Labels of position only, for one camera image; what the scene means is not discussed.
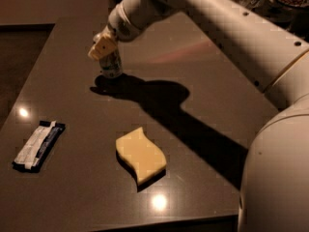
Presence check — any yellow wavy sponge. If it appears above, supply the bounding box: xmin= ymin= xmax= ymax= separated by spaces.
xmin=116 ymin=127 xmax=167 ymax=186

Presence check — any blue white snack bar wrapper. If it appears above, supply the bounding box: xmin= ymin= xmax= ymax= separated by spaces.
xmin=13 ymin=121 xmax=66 ymax=173

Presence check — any green white 7up can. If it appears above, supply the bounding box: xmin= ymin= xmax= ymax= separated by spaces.
xmin=99 ymin=48 xmax=123 ymax=78

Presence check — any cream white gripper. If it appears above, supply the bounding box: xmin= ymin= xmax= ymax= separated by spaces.
xmin=88 ymin=26 xmax=118 ymax=61

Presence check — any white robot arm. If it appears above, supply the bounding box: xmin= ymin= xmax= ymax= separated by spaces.
xmin=89 ymin=0 xmax=309 ymax=232

